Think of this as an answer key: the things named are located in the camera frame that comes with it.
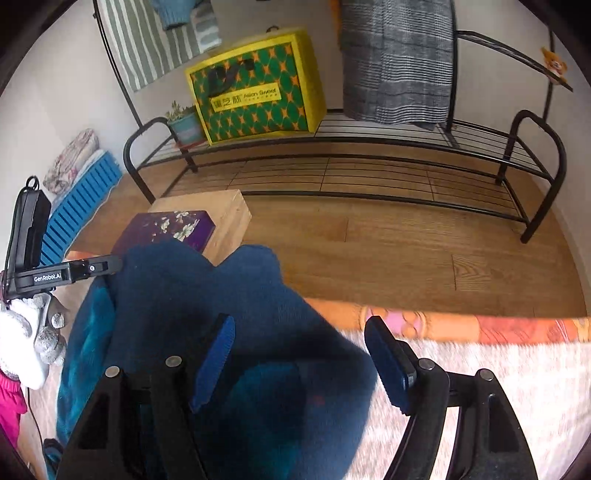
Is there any small brown teddy bear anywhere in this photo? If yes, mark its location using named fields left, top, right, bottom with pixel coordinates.
left=541, top=47, right=568, bottom=85

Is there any grey plaid long coat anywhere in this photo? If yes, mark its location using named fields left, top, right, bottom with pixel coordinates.
left=339, top=0, right=455, bottom=127

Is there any wooden box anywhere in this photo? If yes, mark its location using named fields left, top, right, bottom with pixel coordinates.
left=148, top=190, right=252, bottom=266

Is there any small potted plant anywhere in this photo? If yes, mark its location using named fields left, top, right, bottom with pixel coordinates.
left=165, top=101, right=205, bottom=146

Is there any black metal clothes rack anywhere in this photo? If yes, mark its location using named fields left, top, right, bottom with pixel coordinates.
left=93, top=1, right=567, bottom=242

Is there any floral folded quilt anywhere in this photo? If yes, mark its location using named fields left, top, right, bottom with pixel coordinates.
left=42, top=128, right=99, bottom=196

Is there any pink jacket sleeve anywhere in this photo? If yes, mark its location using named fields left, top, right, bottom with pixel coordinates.
left=0, top=372, right=27, bottom=447

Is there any blue denim jacket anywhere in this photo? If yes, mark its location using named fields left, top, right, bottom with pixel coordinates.
left=149, top=0, right=202, bottom=31

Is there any white gloved left hand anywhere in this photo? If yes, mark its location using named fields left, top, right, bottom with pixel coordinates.
left=1, top=293, right=67, bottom=390

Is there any purple floral box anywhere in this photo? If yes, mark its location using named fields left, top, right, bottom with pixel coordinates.
left=111, top=210, right=215, bottom=256

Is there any pink checked bed cover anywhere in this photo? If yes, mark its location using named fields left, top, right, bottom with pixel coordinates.
left=341, top=329, right=591, bottom=480

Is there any teal plaid fleece jacket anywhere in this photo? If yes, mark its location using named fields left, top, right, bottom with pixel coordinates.
left=56, top=241, right=377, bottom=479

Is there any grey striped white cloth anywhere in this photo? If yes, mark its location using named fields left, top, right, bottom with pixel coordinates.
left=97, top=1, right=221, bottom=92

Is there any yellow green patterned box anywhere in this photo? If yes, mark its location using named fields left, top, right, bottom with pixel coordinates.
left=185, top=28, right=328, bottom=146

